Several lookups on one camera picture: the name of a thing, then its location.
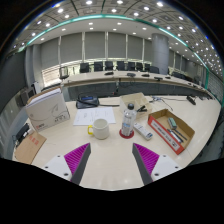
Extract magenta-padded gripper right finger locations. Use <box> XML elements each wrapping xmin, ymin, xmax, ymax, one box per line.
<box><xmin>132</xmin><ymin>143</ymin><xmax>183</xmax><ymax>186</ymax></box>

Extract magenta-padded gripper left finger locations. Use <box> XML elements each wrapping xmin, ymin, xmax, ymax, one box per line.
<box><xmin>42</xmin><ymin>142</ymin><xmax>92</xmax><ymax>185</ymax></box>

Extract clear plastic water bottle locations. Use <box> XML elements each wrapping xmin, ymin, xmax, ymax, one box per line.
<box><xmin>120</xmin><ymin>102</ymin><xmax>138</xmax><ymax>138</ymax></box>

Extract white remote control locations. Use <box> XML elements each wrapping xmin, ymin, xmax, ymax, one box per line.
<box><xmin>133</xmin><ymin>122</ymin><xmax>154</xmax><ymax>141</ymax></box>

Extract black marker with white label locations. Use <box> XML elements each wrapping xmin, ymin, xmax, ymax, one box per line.
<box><xmin>165</xmin><ymin>128</ymin><xmax>184</xmax><ymax>144</ymax></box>

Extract black marker pen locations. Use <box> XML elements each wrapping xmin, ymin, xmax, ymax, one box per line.
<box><xmin>171</xmin><ymin>128</ymin><xmax>189</xmax><ymax>142</ymax></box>

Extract green whiteboard eraser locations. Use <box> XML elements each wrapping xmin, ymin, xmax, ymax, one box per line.
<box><xmin>167</xmin><ymin>117</ymin><xmax>178</xmax><ymax>130</ymax></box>

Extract open cardboard box red side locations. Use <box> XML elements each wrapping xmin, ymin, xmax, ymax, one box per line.
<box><xmin>147</xmin><ymin>108</ymin><xmax>196</xmax><ymax>156</ymax></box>

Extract white paper sheet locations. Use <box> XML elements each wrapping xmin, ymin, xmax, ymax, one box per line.
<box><xmin>72</xmin><ymin>106</ymin><xmax>117</xmax><ymax>127</ymax></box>

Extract flat brown cardboard piece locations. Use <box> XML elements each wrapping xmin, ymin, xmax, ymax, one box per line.
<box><xmin>13</xmin><ymin>130</ymin><xmax>48</xmax><ymax>165</ymax></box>

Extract white printed cardboard box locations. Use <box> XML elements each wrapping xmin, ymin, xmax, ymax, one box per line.
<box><xmin>25</xmin><ymin>87</ymin><xmax>71</xmax><ymax>133</ymax></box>

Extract black desk telephone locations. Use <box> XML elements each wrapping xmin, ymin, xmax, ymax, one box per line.
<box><xmin>75</xmin><ymin>93</ymin><xmax>100</xmax><ymax>110</ymax></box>

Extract beige compartment organizer box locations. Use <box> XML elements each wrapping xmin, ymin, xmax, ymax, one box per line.
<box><xmin>118</xmin><ymin>92</ymin><xmax>153</xmax><ymax>116</ymax></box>

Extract black table microphone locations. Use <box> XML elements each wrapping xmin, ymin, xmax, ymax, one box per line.
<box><xmin>185</xmin><ymin>94</ymin><xmax>198</xmax><ymax>106</ymax></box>

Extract long curved conference desk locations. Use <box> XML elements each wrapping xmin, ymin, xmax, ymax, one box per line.
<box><xmin>61</xmin><ymin>70</ymin><xmax>214</xmax><ymax>101</ymax></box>

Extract row of black office chairs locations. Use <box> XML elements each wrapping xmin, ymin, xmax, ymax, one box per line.
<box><xmin>58</xmin><ymin>60</ymin><xmax>161</xmax><ymax>79</ymax></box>

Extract recessed ceiling lights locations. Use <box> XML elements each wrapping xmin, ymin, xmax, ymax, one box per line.
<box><xmin>11</xmin><ymin>0</ymin><xmax>224</xmax><ymax>74</ymax></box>

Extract white mug with yellow handle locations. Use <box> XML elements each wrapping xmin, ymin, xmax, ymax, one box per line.
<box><xmin>87</xmin><ymin>118</ymin><xmax>110</xmax><ymax>140</ymax></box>

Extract thin grey cable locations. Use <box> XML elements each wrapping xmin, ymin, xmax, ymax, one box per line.
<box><xmin>149</xmin><ymin>95</ymin><xmax>174</xmax><ymax>112</ymax></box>

